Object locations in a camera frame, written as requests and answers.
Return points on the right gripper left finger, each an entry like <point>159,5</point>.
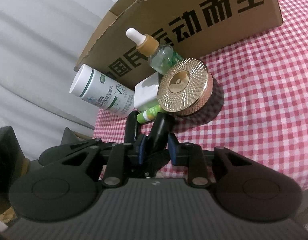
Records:
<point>124,163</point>

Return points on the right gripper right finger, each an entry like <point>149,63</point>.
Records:
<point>191,156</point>

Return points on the gold lidded round jar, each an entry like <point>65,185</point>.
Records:
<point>189,91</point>

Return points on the green white lip balm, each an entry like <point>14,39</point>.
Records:
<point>148,115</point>

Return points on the white supplement bottle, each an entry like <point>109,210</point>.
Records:
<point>103,92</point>

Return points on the white square box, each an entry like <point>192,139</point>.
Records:
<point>145,94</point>

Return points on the dropper bottle green label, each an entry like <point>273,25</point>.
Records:
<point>161,57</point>

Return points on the pink checkered bed cover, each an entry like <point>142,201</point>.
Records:
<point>265,82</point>

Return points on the cardboard box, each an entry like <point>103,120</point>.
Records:
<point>193,27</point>

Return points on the white curtain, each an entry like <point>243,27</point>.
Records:
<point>40,42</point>

